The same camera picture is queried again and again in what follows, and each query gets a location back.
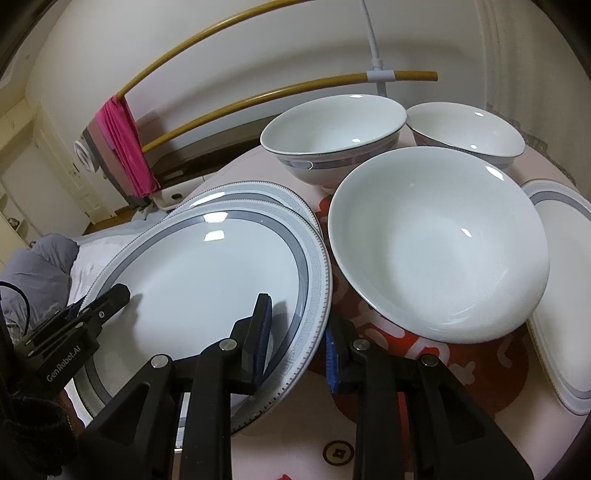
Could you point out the person's left hand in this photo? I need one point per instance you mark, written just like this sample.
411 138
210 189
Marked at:
32 424

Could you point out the grey-rimmed round plate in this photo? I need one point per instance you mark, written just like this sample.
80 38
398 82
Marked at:
258 190
207 267

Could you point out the grey pillow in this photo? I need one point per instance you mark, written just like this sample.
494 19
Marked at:
46 267

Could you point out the pink towel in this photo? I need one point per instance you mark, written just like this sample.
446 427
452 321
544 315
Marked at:
131 147

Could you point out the brown striped towel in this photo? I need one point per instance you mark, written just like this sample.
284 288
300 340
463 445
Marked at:
108 166

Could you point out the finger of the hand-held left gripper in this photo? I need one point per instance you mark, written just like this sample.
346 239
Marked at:
76 311
111 300

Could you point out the white and golden towel rack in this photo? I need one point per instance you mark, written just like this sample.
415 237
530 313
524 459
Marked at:
381 74

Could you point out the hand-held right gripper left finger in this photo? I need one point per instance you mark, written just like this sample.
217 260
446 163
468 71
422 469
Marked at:
262 333

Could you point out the bed with pale sheet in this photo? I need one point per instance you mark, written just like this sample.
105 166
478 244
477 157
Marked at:
92 263

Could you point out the cream door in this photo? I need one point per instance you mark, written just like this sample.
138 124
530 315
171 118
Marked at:
55 184

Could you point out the grey-banded white bowl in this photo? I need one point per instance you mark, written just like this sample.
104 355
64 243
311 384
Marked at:
461 124
332 124

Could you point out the white lace-edged curtain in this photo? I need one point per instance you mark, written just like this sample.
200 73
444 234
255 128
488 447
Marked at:
531 55

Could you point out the grey-rimmed rectangular plate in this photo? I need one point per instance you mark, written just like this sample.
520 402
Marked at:
563 258

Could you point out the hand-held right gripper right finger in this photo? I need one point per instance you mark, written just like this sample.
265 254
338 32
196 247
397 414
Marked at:
331 364

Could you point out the white round fan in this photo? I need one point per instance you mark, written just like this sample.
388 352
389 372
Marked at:
83 154

